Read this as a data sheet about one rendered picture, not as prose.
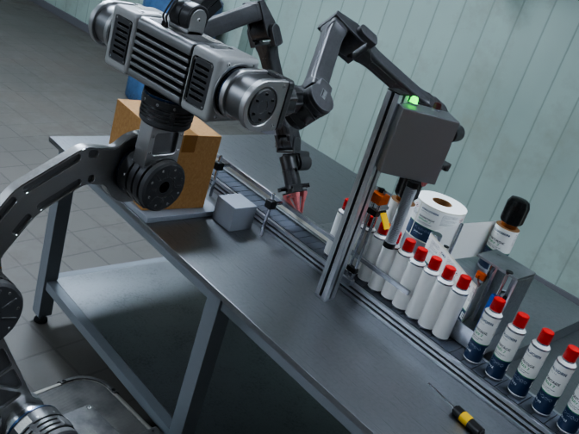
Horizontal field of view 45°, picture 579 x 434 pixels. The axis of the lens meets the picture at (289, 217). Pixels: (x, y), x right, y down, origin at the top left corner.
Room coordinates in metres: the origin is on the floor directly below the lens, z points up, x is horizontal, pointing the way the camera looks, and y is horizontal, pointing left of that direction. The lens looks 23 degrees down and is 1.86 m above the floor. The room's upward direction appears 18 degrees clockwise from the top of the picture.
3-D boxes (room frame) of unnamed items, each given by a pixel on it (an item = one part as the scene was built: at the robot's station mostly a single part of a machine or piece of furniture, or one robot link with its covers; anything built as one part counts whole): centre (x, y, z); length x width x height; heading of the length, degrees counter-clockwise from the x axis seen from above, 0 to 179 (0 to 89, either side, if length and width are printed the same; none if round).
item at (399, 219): (1.85, -0.30, 1.18); 0.04 x 0.04 x 0.21
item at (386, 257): (1.95, -0.32, 0.98); 0.05 x 0.05 x 0.20
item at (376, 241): (1.99, -0.29, 0.98); 0.05 x 0.05 x 0.20
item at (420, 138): (1.89, -0.27, 1.38); 0.17 x 0.10 x 0.19; 105
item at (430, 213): (2.54, -0.54, 0.95); 0.20 x 0.20 x 0.14
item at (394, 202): (2.29, -0.36, 1.03); 0.09 x 0.09 x 0.30
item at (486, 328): (1.71, -0.61, 0.98); 0.05 x 0.05 x 0.20
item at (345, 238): (1.89, -0.18, 1.16); 0.04 x 0.04 x 0.67; 50
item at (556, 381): (1.57, -0.78, 0.98); 0.05 x 0.05 x 0.20
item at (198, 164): (2.22, 0.49, 0.99); 0.30 x 0.24 x 0.27; 45
